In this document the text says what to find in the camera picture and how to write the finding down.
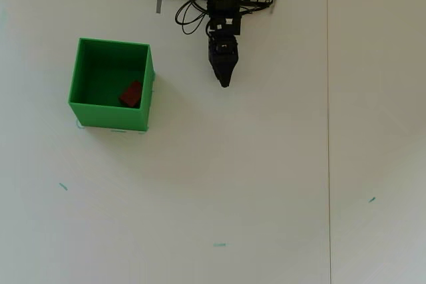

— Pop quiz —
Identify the red block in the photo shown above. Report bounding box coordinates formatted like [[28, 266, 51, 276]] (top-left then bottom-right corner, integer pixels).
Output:
[[118, 80, 142, 109]]

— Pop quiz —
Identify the green open plastic bin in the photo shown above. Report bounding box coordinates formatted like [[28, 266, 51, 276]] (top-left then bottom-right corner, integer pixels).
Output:
[[67, 37, 157, 132]]

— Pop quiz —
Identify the black looped cable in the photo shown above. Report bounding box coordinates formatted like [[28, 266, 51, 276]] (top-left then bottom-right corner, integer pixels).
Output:
[[174, 0, 211, 36]]

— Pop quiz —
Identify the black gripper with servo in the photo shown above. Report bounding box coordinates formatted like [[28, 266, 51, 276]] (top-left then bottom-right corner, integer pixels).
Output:
[[207, 30, 240, 89]]

